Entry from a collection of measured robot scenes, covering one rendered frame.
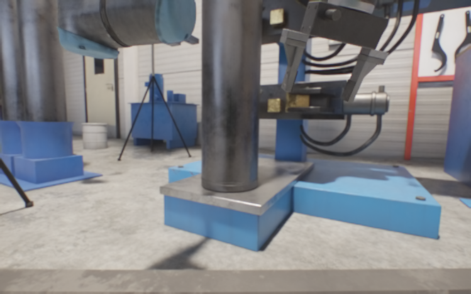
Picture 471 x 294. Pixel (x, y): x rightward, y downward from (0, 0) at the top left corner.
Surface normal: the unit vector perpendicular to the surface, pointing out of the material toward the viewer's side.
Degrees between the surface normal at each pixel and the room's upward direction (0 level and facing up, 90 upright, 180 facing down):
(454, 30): 90
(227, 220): 90
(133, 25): 130
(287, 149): 90
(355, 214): 90
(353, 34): 114
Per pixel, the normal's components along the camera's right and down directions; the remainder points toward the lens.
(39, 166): 0.88, 0.07
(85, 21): -0.26, 0.47
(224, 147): -0.19, 0.11
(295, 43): 0.12, 0.50
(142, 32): -0.16, 0.90
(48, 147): 0.59, 0.10
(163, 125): -0.47, 0.09
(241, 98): 0.39, 0.11
